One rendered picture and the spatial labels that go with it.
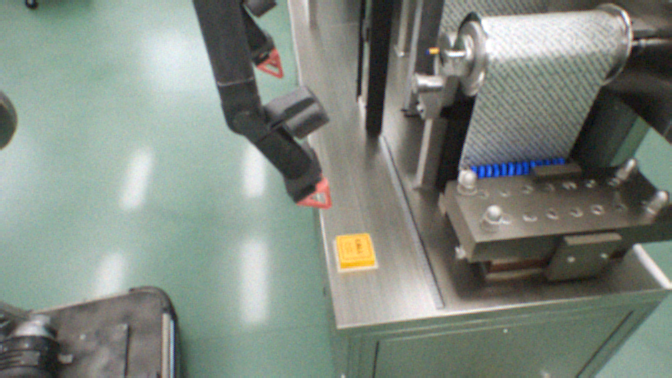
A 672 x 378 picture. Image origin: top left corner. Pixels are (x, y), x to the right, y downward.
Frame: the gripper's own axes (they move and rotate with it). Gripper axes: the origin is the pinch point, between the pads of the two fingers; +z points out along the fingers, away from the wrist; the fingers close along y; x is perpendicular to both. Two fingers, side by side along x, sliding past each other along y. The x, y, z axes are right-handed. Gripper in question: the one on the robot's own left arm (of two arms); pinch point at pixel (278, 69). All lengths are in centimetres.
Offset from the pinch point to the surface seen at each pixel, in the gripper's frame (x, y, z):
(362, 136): -9.7, -15.7, 22.4
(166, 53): 100, 242, 63
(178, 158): 94, 106, 67
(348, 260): 3, -57, 12
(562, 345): -24, -76, 53
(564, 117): -47, -50, 16
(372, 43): -24.1, -13.1, 1.4
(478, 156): -29, -48, 16
